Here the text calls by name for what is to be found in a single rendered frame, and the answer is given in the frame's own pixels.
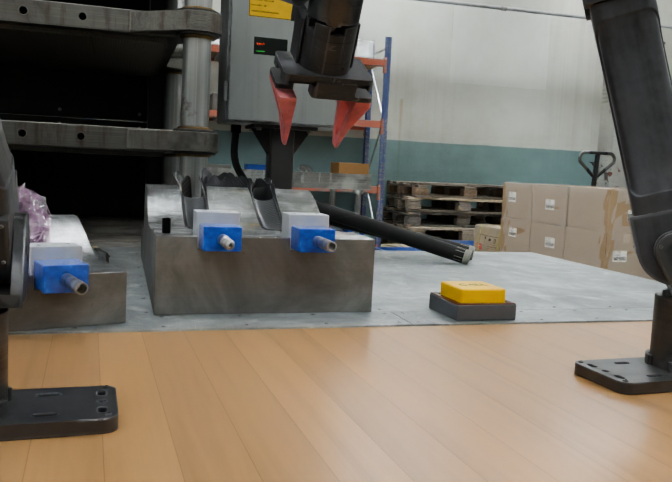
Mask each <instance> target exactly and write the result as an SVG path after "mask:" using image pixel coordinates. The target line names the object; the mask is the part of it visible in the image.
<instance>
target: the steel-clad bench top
mask: <svg viewBox="0 0 672 482"><path fill-rule="evenodd" d="M99 248H100V249H101V250H103V251H105V252H107V253H108V255H110V258H109V264H111V265H114V266H116V267H118V268H120V269H122V270H124V271H127V288H126V322H124V323H112V324H100V325H88V326H76V327H64V328H52V329H40V330H28V331H16V332H8V335H22V334H69V333H117V332H164V331H212V330H260V329H307V328H355V327H402V326H450V325H498V324H545V323H593V322H640V321H652V319H653V308H654V296H655V293H656V292H661V291H663V289H665V288H668V287H667V286H666V284H663V283H660V282H658V281H654V280H650V279H646V278H641V277H637V276H633V275H628V274H624V273H620V272H615V271H611V270H607V269H602V268H598V267H594V266H589V265H585V264H581V263H576V262H572V261H568V260H563V259H559V258H555V257H550V256H546V255H541V254H537V253H533V252H474V255H473V259H472V260H469V263H468V264H462V263H459V262H456V261H453V260H450V259H447V258H444V257H441V256H438V255H434V254H431V253H428V252H425V251H385V250H375V254H374V273H373V292H372V311H371V312H322V313H252V314H182V315H154V313H153V309H152V304H151V300H150V295H149V291H148V286H147V282H146V277H145V272H144V268H143V263H142V259H141V247H99ZM442 281H483V282H486V283H489V284H492V285H495V286H498V287H501V288H504V289H505V290H506V294H505V300H508V301H511V302H513V303H516V319H515V320H491V321H485V320H481V321H456V320H454V319H451V318H449V317H447V316H445V315H443V314H441V313H439V312H437V311H435V310H433V309H431V308H429V300H430V293H431V292H441V282H442Z"/></svg>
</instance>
